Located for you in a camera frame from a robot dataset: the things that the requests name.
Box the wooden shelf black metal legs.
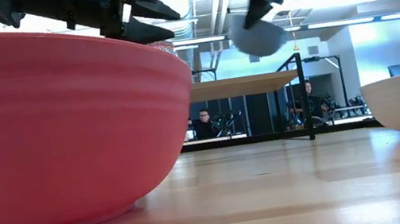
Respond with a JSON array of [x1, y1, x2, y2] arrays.
[[184, 51, 317, 159]]

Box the person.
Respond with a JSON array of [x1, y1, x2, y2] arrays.
[[286, 76, 331, 129], [188, 106, 218, 142]]

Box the large coral red bowl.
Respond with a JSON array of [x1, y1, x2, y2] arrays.
[[0, 0, 215, 224]]

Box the black aluminium rig frame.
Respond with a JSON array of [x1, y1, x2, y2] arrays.
[[181, 114, 383, 158]]

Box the large plain blue bowl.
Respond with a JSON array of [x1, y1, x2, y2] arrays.
[[227, 6, 291, 62]]

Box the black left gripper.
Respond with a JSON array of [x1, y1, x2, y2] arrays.
[[63, 0, 184, 56]]

